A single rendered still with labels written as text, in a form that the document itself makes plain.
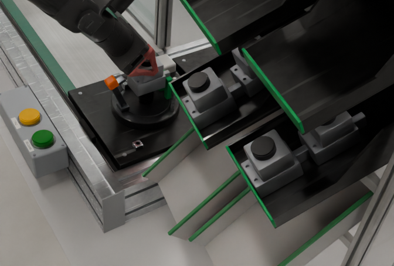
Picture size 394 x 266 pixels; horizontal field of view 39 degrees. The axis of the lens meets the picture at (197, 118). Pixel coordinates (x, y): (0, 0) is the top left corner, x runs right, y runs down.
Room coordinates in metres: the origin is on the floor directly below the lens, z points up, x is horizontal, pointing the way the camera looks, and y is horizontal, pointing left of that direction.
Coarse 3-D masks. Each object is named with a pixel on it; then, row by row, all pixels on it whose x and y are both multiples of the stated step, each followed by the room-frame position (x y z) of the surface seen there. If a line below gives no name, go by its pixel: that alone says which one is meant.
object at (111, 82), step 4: (112, 76) 0.81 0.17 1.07; (120, 76) 0.83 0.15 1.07; (104, 80) 0.81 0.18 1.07; (108, 80) 0.80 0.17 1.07; (112, 80) 0.80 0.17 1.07; (116, 80) 0.80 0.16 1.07; (120, 80) 0.82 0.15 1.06; (124, 80) 0.82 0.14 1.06; (108, 84) 0.79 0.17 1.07; (112, 84) 0.80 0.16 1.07; (116, 84) 0.80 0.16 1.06; (120, 84) 0.81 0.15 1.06; (112, 88) 0.80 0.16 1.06; (116, 88) 0.81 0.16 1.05; (116, 92) 0.81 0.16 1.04; (120, 92) 0.81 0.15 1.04; (116, 96) 0.81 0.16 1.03; (120, 96) 0.81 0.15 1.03; (120, 100) 0.81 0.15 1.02; (124, 100) 0.82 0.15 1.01; (120, 104) 0.81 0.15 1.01; (124, 104) 0.81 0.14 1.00
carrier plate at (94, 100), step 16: (80, 96) 0.86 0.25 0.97; (96, 96) 0.87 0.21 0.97; (80, 112) 0.82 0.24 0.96; (96, 112) 0.82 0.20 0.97; (96, 128) 0.77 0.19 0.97; (112, 128) 0.78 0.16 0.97; (128, 128) 0.78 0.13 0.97; (176, 128) 0.80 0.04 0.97; (112, 144) 0.74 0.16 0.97; (128, 144) 0.74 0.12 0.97; (144, 144) 0.75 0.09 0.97; (160, 144) 0.75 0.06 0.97; (112, 160) 0.71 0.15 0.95; (128, 160) 0.70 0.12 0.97
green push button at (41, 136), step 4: (36, 132) 0.74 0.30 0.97; (40, 132) 0.74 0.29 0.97; (44, 132) 0.74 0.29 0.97; (48, 132) 0.75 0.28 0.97; (32, 136) 0.73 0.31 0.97; (36, 136) 0.73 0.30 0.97; (40, 136) 0.73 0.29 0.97; (44, 136) 0.74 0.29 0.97; (48, 136) 0.74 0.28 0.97; (52, 136) 0.74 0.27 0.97; (32, 140) 0.72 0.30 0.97; (36, 140) 0.72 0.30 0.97; (40, 140) 0.72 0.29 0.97; (44, 140) 0.72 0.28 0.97; (48, 140) 0.73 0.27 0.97; (52, 140) 0.73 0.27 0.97; (36, 144) 0.72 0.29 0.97; (40, 144) 0.71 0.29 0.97; (44, 144) 0.72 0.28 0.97; (48, 144) 0.72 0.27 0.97
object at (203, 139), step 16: (208, 64) 0.67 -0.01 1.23; (224, 64) 0.68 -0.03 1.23; (176, 80) 0.65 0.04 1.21; (224, 80) 0.65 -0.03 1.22; (176, 96) 0.62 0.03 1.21; (256, 96) 0.61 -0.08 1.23; (272, 96) 0.58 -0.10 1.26; (240, 112) 0.59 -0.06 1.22; (256, 112) 0.57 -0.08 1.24; (272, 112) 0.58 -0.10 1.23; (208, 128) 0.57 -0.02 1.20; (224, 128) 0.55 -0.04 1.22; (240, 128) 0.56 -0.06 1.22; (208, 144) 0.54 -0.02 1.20
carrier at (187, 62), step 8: (208, 48) 1.09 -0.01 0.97; (184, 56) 1.04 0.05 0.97; (192, 56) 1.05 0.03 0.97; (200, 56) 1.05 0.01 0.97; (208, 56) 1.05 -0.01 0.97; (176, 64) 1.01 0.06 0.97; (184, 64) 1.01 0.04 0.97; (192, 64) 1.01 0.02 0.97; (200, 64) 1.02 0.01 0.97; (184, 72) 0.99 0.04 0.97
